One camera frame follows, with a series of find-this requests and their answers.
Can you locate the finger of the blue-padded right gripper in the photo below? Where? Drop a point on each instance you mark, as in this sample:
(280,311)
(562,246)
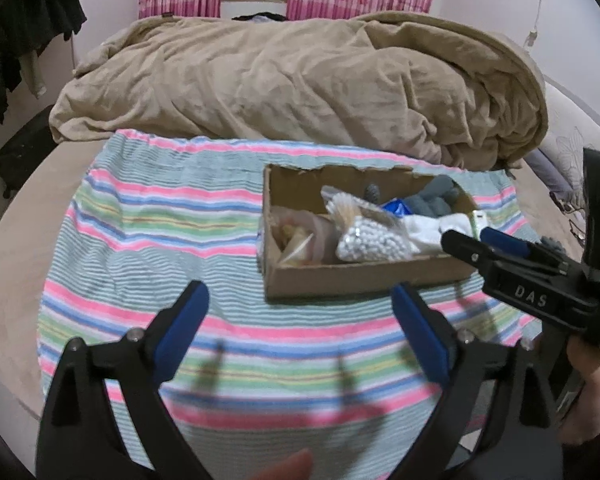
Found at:
(500,254)
(531,254)

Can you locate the tan fleece blanket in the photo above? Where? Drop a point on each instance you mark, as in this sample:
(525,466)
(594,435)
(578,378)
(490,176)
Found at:
(405,83)

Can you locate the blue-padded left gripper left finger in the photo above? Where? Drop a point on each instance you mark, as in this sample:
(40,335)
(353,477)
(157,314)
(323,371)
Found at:
(171,332)

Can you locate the grey sock pair on bed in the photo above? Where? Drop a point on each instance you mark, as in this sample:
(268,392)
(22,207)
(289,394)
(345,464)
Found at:
(553,245)

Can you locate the tan bed sheet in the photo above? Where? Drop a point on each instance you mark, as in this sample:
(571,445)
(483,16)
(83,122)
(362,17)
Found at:
(28,232)

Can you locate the blue tissue packet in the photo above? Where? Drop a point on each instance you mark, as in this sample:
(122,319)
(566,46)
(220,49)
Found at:
(398,207)

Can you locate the clear plastic snack bag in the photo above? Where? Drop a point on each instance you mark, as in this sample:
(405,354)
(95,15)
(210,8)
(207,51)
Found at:
(304,238)

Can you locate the left hand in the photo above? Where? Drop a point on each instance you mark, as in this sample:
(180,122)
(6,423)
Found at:
(298,466)

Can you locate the grey sock in box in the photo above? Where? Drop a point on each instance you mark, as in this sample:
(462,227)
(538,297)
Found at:
(372,194)

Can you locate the right hand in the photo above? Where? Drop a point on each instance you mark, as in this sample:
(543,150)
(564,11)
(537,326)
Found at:
(582,424)

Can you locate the cotton swabs bag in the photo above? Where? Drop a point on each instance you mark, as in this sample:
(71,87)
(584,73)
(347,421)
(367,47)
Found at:
(367,233)

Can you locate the open cardboard box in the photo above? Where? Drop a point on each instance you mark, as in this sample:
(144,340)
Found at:
(300,189)

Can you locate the white embroidered pillow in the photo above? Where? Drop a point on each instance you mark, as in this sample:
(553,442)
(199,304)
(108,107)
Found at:
(571,129)

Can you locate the black bench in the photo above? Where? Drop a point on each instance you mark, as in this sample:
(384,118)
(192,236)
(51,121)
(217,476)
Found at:
(25,151)

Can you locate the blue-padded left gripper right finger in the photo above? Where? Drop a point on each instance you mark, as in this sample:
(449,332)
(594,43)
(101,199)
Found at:
(430,335)

